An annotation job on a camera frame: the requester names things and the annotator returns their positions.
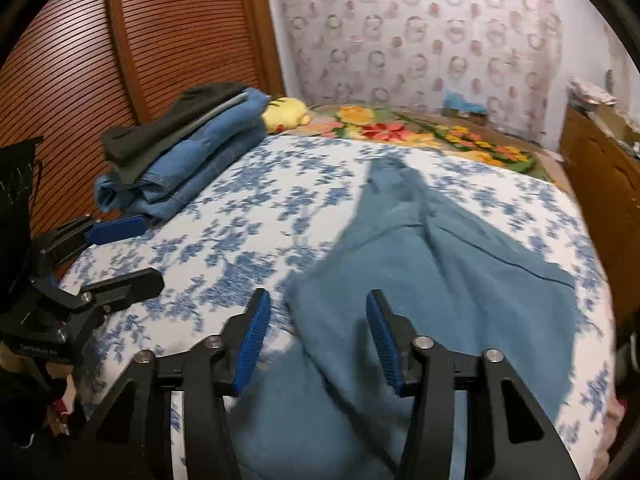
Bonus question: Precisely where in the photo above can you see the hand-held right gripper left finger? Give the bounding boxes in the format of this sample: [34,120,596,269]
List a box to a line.
[65,287,273,480]

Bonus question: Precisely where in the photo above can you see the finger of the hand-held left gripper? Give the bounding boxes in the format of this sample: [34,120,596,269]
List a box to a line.
[37,214,147,262]
[30,267,166,331]

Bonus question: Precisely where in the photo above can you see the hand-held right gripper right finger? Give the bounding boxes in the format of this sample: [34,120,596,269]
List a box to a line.
[366,288,583,480]

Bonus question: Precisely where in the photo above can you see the blue-grey t-shirt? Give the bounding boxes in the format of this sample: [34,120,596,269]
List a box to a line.
[235,156,581,480]

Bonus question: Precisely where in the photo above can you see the folded dark garment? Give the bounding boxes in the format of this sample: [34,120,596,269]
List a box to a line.
[101,82,248,183]

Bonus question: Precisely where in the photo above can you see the folded blue jeans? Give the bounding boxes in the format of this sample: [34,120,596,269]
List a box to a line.
[95,87,268,221]

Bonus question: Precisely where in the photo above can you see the person's dark clothing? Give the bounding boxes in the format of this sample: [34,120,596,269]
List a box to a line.
[0,344,87,480]

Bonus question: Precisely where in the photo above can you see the white blue floral bedsheet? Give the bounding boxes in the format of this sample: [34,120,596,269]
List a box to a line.
[60,132,618,480]

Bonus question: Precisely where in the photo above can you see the brown slatted wooden wardrobe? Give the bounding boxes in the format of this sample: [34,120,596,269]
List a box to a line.
[0,0,286,281]

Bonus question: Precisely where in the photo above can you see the yellow plush toy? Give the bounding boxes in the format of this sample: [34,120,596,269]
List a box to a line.
[261,96,311,133]

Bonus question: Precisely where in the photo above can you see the colourful floral blanket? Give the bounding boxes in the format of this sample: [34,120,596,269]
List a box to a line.
[305,104,543,181]

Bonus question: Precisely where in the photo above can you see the blue cloth covered box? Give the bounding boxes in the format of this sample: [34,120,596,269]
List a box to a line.
[442,91,488,120]

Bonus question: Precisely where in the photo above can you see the wooden cabinet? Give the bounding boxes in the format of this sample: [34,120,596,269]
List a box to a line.
[557,105,640,326]

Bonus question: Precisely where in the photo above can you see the cardboard box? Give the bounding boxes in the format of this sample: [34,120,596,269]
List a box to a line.
[590,102,640,148]

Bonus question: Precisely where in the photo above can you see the floral cloth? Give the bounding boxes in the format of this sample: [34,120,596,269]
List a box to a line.
[569,77,617,107]

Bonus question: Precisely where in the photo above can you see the ring patterned curtain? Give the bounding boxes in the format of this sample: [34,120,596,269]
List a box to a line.
[272,0,566,148]

